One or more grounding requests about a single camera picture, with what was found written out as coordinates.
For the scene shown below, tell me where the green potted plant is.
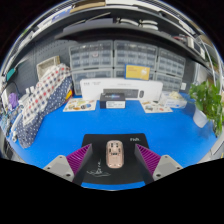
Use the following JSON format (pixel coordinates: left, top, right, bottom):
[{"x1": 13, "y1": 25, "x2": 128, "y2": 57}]
[{"x1": 188, "y1": 79, "x2": 224, "y2": 137}]

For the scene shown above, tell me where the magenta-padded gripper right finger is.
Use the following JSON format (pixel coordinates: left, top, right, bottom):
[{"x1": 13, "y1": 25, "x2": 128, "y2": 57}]
[{"x1": 134, "y1": 143, "x2": 184, "y2": 186}]

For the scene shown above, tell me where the yellow plastic object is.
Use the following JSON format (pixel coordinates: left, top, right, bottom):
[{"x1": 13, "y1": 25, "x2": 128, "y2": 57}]
[{"x1": 65, "y1": 89, "x2": 74, "y2": 101}]

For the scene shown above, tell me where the red blue checkered cloth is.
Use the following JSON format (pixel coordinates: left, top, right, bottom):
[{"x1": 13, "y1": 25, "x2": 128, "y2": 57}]
[{"x1": 22, "y1": 63, "x2": 72, "y2": 125}]

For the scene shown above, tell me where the large colourful sticker sheet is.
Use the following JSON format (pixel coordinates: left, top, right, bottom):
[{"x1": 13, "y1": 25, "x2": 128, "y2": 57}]
[{"x1": 62, "y1": 98, "x2": 98, "y2": 113}]

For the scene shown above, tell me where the dark small cardboard box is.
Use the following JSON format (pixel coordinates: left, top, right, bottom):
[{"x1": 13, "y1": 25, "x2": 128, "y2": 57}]
[{"x1": 99, "y1": 92, "x2": 127, "y2": 110}]

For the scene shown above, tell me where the transparent rose gold computer mouse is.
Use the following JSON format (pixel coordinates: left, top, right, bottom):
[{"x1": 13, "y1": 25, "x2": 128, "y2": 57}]
[{"x1": 105, "y1": 139, "x2": 126, "y2": 170}]

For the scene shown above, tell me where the yellow and blue box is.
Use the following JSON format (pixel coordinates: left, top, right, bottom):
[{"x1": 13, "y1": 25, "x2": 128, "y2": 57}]
[{"x1": 124, "y1": 64, "x2": 151, "y2": 81}]

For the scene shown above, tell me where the clear plastic package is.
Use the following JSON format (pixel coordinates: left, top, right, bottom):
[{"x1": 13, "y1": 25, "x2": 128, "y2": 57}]
[{"x1": 163, "y1": 91, "x2": 189, "y2": 110}]

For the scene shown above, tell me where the white keyboard box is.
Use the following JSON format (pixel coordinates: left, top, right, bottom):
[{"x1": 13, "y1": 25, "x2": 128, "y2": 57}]
[{"x1": 79, "y1": 78, "x2": 164, "y2": 101}]

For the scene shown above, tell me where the dark wall shelf unit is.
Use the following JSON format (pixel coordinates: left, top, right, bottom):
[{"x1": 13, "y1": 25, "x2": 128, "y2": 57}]
[{"x1": 6, "y1": 0, "x2": 221, "y2": 69}]

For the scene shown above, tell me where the white woven basket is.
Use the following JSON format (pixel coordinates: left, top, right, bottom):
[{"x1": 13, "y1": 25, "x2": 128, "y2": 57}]
[{"x1": 36, "y1": 55, "x2": 62, "y2": 80}]

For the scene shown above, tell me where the white plant pot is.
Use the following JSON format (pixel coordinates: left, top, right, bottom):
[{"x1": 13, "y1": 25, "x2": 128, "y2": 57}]
[{"x1": 192, "y1": 108, "x2": 210, "y2": 129}]

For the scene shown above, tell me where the teal plastic bin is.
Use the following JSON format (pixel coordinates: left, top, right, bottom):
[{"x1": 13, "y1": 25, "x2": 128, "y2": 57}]
[{"x1": 5, "y1": 67, "x2": 17, "y2": 81}]

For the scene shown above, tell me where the dark grey pegboard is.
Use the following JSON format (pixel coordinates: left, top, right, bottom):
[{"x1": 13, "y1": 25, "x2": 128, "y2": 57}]
[{"x1": 13, "y1": 38, "x2": 73, "y2": 95}]

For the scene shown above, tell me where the black mouse pad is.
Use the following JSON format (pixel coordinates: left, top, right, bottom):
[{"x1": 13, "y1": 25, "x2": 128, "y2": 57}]
[{"x1": 72, "y1": 133, "x2": 156, "y2": 186}]

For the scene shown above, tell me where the navy polka dot cloth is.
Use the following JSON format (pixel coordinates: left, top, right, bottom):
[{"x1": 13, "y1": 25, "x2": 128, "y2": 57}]
[{"x1": 14, "y1": 76, "x2": 74, "y2": 149}]

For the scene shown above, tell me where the white wall outlet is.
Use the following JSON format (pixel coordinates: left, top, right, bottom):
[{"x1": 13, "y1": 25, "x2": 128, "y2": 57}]
[{"x1": 25, "y1": 85, "x2": 36, "y2": 95}]

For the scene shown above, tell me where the small colourful sticker sheet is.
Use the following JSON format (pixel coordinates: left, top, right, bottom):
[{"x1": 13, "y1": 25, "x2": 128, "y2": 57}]
[{"x1": 139, "y1": 99, "x2": 174, "y2": 115}]

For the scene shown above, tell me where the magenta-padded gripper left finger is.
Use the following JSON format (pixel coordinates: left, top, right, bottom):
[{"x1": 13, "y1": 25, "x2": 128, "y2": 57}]
[{"x1": 43, "y1": 143, "x2": 95, "y2": 186}]

